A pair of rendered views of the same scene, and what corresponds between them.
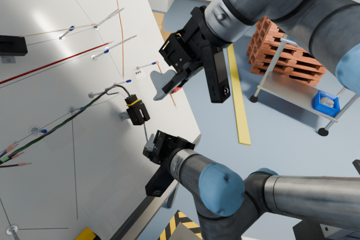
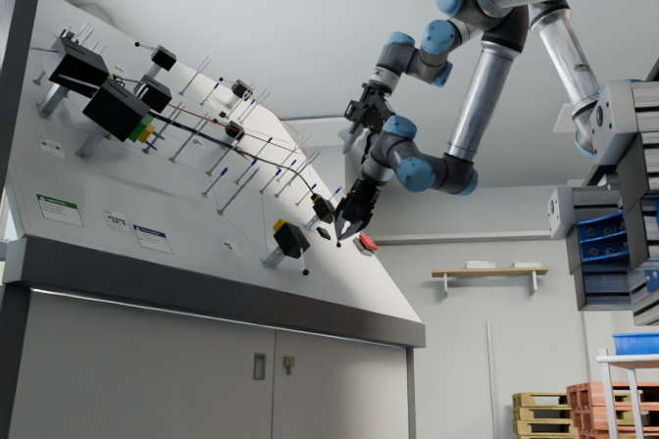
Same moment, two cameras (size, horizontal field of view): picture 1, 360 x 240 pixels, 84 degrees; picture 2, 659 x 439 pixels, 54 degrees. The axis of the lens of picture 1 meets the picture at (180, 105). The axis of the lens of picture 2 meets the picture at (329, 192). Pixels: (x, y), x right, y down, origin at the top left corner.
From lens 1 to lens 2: 1.55 m
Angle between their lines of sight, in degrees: 60
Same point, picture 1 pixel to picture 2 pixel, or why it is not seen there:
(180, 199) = not seen: outside the picture
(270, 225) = not seen: outside the picture
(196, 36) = (368, 97)
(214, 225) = (399, 145)
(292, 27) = (417, 67)
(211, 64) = (380, 101)
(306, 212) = (460, 121)
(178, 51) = (357, 105)
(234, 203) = (408, 125)
